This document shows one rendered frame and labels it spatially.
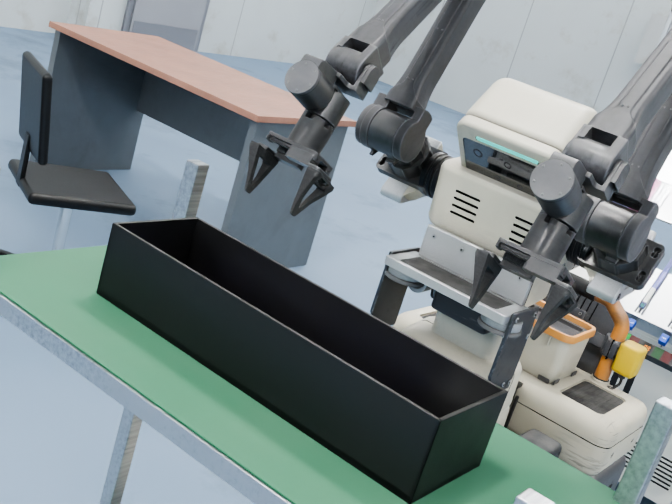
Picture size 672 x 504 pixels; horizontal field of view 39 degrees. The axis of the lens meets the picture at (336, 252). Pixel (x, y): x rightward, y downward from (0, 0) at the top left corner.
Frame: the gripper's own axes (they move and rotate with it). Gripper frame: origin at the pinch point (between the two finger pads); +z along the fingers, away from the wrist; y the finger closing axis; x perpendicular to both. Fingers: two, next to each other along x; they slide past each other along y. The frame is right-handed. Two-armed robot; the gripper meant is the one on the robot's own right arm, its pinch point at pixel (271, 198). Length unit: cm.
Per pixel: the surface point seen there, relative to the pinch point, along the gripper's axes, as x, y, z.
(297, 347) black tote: -19.2, 28.5, 17.7
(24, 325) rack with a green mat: -25.8, -5.4, 33.8
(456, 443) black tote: -12, 50, 18
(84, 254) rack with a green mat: -7.5, -20.1, 22.5
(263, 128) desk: 198, -164, -53
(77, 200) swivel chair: 124, -159, 14
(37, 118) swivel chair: 101, -172, -3
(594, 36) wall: 885, -350, -473
